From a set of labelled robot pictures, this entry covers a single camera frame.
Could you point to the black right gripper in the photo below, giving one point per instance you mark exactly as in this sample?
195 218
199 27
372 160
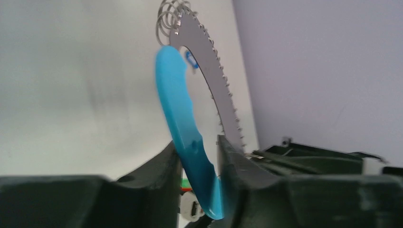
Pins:
294 159

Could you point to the green key tag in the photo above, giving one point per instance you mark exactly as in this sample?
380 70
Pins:
185 184

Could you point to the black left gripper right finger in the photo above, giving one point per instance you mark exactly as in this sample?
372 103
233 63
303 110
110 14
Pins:
253 197

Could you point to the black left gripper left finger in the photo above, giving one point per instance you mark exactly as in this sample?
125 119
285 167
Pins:
148 197

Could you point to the blue key tag with key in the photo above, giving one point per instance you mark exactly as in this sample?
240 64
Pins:
192 61

